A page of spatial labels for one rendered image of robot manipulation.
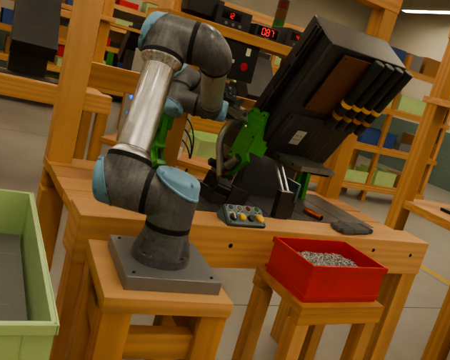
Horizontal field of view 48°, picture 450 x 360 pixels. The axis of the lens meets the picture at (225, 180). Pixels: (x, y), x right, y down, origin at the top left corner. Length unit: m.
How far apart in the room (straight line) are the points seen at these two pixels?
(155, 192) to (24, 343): 0.52
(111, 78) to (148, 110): 0.82
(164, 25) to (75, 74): 0.68
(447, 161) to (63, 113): 11.18
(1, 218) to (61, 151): 0.69
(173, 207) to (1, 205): 0.44
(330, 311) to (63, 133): 1.17
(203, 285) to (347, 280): 0.52
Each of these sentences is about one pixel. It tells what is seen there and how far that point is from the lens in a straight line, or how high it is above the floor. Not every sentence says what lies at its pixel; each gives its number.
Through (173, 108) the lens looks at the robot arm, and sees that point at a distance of 1.71.
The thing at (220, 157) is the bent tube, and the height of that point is 1.06.
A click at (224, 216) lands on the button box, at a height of 0.92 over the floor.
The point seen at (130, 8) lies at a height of 2.00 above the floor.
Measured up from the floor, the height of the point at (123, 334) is 0.75.
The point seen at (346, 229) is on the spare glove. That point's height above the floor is 0.92.
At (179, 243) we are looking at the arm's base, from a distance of 1.26.
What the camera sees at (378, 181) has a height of 0.33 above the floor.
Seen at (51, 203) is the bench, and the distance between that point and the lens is 2.09.
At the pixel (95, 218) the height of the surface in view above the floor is 0.89.
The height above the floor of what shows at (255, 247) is 0.83.
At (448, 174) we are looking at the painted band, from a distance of 12.51.
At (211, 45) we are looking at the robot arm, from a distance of 1.36.
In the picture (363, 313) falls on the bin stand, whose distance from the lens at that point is 1.68.
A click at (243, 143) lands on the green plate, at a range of 1.91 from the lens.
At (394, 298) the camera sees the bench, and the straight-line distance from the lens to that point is 2.35.
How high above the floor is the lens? 1.40
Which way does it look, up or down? 12 degrees down
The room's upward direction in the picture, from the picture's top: 15 degrees clockwise
